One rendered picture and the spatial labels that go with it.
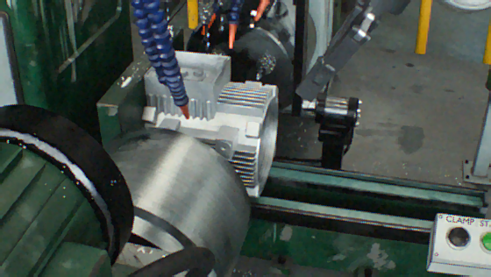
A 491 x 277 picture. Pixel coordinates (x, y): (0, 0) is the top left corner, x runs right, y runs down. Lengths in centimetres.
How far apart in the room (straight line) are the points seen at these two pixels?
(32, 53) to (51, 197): 50
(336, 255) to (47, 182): 73
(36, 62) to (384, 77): 110
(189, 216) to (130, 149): 13
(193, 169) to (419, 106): 97
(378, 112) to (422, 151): 19
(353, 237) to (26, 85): 61
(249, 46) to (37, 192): 82
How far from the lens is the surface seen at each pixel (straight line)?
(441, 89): 177
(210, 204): 79
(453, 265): 86
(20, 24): 94
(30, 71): 97
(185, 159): 81
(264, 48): 123
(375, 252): 111
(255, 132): 99
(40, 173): 50
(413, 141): 152
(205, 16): 95
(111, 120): 98
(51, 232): 48
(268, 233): 112
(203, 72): 106
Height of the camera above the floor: 163
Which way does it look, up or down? 34 degrees down
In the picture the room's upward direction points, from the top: straight up
